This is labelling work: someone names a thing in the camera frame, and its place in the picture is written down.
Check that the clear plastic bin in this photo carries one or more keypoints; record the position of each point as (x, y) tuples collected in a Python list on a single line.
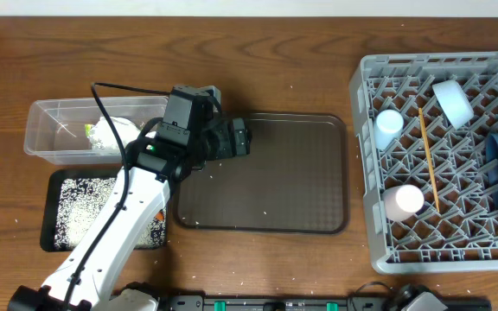
[(55, 130)]

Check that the foil yellow snack wrapper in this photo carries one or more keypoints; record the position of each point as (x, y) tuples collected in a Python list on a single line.
[(88, 129)]

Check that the white napkin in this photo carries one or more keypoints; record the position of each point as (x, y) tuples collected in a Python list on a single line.
[(103, 138)]

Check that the grey dishwasher rack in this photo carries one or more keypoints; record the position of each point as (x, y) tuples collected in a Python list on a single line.
[(463, 236)]

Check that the black plastic tray bin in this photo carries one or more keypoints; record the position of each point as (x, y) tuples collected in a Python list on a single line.
[(54, 188)]

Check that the white pink cup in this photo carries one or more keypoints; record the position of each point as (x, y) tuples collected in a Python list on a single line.
[(402, 202)]

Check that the light blue rice bowl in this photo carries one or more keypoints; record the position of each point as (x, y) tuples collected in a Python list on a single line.
[(454, 103)]

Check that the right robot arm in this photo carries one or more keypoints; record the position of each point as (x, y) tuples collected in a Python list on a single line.
[(420, 298)]

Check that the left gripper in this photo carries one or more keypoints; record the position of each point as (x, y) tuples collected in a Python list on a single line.
[(229, 148)]

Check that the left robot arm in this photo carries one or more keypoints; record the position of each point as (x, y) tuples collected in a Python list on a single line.
[(85, 281)]

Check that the light blue cup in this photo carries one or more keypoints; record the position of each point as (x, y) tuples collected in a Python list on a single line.
[(387, 127)]

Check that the brown serving tray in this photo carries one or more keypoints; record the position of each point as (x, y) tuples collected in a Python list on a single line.
[(294, 180)]

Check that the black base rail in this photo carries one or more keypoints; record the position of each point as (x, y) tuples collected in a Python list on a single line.
[(199, 303)]

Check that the spilled white rice pile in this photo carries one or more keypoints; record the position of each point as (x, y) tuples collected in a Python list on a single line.
[(79, 204)]

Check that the orange carrot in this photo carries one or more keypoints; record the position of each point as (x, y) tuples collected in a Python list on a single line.
[(160, 216)]

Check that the wooden chopstick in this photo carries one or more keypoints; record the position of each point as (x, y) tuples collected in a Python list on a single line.
[(428, 158)]

